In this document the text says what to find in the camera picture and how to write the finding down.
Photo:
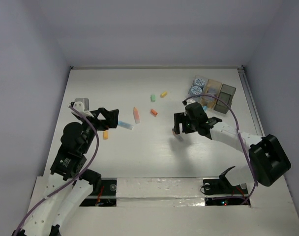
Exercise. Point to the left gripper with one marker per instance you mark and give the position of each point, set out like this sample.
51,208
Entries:
111,118

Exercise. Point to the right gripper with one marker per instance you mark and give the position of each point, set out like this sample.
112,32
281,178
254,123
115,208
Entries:
179,117

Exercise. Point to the orange eraser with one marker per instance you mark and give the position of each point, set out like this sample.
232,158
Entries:
155,113

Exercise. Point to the blue lid jar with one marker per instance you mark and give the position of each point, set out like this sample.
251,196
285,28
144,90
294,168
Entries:
195,93
199,82

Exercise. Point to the clear jar blue clips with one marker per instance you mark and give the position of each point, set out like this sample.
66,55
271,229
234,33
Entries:
212,90

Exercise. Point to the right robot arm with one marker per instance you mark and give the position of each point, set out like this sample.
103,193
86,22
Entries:
265,157

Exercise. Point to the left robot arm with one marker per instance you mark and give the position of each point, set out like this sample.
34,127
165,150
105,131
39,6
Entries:
70,180

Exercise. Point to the blue pencil-shaped highlighter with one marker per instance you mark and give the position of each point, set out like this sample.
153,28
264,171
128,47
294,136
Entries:
125,125

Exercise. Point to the orange-yellow eraser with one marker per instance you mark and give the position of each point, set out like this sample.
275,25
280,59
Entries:
105,134

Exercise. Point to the pink pencil-shaped highlighter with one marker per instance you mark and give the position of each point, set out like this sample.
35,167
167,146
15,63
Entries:
136,115

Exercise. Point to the yellow eraser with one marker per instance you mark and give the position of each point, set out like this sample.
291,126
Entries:
163,94

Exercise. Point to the green eraser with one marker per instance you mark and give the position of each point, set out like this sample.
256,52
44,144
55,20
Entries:
153,98

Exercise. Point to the clear plastic bin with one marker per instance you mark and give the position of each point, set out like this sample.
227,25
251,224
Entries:
204,88

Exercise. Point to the amber plastic bin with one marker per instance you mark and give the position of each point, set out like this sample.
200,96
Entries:
213,83

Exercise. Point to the grey plastic bin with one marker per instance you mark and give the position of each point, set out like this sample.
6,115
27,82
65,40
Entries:
225,96

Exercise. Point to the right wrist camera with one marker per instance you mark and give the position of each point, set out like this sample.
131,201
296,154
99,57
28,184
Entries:
188,101

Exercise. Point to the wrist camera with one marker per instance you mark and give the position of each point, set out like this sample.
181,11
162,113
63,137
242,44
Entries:
188,101
81,105

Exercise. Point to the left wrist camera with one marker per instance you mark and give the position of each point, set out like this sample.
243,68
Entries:
81,105

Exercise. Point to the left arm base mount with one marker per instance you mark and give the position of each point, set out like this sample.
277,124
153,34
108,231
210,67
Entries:
104,197

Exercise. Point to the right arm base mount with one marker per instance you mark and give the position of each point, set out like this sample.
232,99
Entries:
217,195

